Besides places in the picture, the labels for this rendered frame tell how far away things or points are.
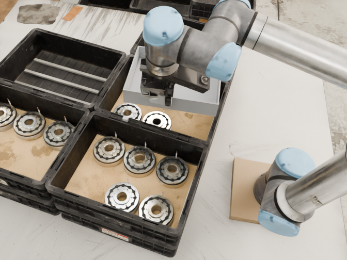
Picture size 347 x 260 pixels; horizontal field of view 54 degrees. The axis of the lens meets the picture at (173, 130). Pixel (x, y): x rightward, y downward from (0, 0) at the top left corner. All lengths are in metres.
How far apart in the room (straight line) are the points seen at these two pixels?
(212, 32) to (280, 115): 0.89
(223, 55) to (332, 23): 2.90
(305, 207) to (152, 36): 0.57
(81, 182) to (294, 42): 0.73
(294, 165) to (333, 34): 2.43
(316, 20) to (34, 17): 2.46
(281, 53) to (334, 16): 2.89
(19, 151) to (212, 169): 0.67
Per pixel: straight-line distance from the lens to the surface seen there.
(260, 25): 0.75
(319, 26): 3.43
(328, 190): 0.85
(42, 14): 1.96
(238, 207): 1.20
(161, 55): 0.68
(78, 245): 1.17
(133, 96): 0.97
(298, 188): 0.92
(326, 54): 0.76
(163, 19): 0.65
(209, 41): 0.66
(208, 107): 0.96
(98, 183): 1.10
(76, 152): 1.10
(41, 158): 1.18
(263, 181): 1.19
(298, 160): 1.08
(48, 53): 1.52
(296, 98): 1.61
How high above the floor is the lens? 1.79
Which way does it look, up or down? 53 degrees down
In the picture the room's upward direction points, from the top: 6 degrees clockwise
